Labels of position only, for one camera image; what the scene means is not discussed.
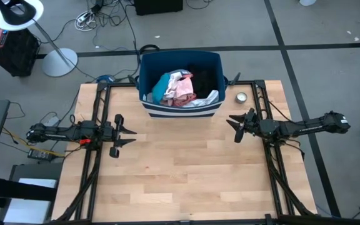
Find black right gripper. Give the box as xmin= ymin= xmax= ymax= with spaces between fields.
xmin=226 ymin=108 xmax=262 ymax=144

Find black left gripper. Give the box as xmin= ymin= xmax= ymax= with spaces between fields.
xmin=104 ymin=114 xmax=138 ymax=159

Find white t-shirt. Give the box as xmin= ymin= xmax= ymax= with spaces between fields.
xmin=182 ymin=89 xmax=220 ymax=109

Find black garment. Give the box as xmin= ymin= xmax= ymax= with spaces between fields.
xmin=187 ymin=64 xmax=220 ymax=99

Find teal sock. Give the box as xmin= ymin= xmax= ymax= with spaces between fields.
xmin=151 ymin=72 xmax=171 ymax=106

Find navy white-striped fabric basket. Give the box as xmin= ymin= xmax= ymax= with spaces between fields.
xmin=135 ymin=44 xmax=228 ymax=119

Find grey power brick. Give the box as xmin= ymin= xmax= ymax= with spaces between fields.
xmin=44 ymin=115 xmax=61 ymax=128

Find black power adapter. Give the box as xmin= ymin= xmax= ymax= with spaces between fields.
xmin=27 ymin=148 xmax=56 ymax=163

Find white round lamp stand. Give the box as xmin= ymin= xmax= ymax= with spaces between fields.
xmin=31 ymin=18 xmax=79 ymax=78

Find grey white cabinet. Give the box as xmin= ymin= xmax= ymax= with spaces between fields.
xmin=0 ymin=162 xmax=63 ymax=225

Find white power strip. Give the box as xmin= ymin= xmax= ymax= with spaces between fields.
xmin=76 ymin=11 xmax=91 ymax=24

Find black box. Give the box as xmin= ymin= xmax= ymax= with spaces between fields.
xmin=134 ymin=0 xmax=184 ymax=16

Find black equipment case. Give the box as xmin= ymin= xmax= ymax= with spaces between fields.
xmin=0 ymin=26 xmax=41 ymax=78

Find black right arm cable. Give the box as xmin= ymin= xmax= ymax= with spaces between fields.
xmin=259 ymin=96 xmax=293 ymax=123

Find blue floor cable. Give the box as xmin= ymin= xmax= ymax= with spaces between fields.
xmin=97 ymin=74 xmax=115 ymax=84

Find long black floor cable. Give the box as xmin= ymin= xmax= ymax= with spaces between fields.
xmin=117 ymin=0 xmax=139 ymax=53

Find white cable coil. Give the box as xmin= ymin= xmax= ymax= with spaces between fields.
xmin=74 ymin=11 xmax=98 ymax=32

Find yellow floor cable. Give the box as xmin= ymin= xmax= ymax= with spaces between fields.
xmin=1 ymin=126 xmax=65 ymax=157

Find white ring light head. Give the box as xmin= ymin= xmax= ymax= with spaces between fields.
xmin=0 ymin=0 xmax=44 ymax=31

